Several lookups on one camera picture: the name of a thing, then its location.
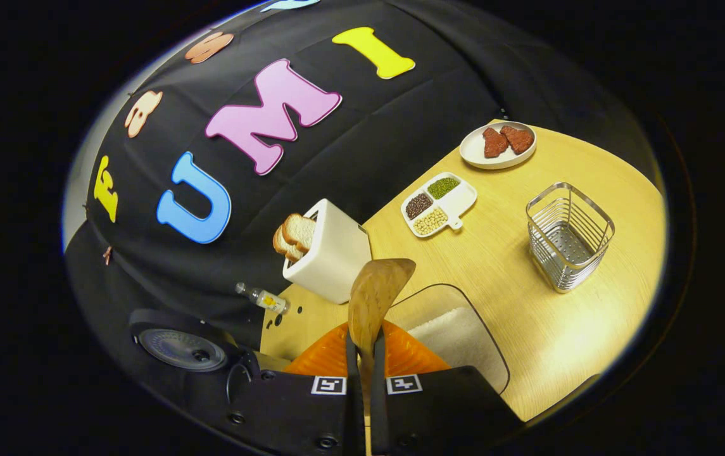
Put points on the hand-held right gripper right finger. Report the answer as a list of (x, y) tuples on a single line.
[(378, 361)]

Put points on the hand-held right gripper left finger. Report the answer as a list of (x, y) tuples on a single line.
[(352, 361)]

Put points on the wooden spoon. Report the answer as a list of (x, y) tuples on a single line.
[(375, 291)]

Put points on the clear rice container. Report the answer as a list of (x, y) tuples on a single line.
[(457, 335)]

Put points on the black rice cooker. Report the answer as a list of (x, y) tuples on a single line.
[(182, 349)]

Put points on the small clear glass bottle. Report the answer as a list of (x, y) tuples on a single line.
[(264, 299)]

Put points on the white toaster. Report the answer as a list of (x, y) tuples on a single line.
[(330, 253)]

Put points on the bread slice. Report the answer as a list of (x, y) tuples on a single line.
[(300, 231), (285, 244)]

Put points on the white divided bean dish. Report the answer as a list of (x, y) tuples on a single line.
[(460, 201)]

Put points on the white round plate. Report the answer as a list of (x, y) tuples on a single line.
[(473, 152)]

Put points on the red meat piece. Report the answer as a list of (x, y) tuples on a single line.
[(495, 143), (519, 139)]

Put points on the wooden clothes peg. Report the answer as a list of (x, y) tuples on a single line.
[(107, 254)]

